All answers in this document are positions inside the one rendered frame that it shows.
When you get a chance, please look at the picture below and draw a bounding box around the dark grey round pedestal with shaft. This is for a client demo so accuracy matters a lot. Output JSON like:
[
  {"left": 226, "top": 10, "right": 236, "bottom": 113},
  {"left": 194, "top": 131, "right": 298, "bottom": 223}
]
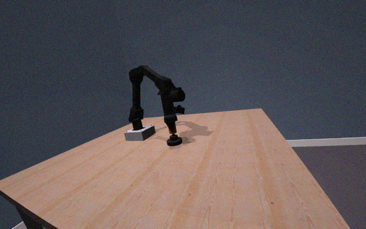
[{"left": 167, "top": 134, "right": 182, "bottom": 146}]

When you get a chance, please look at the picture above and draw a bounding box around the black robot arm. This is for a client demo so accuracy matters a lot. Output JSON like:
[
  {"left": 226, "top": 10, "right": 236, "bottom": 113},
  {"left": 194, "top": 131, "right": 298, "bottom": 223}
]
[{"left": 128, "top": 65, "right": 185, "bottom": 131}]

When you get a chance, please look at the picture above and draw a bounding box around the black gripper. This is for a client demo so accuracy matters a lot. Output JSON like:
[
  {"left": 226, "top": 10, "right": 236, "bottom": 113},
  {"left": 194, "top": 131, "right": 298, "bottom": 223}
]
[{"left": 162, "top": 102, "right": 177, "bottom": 133}]

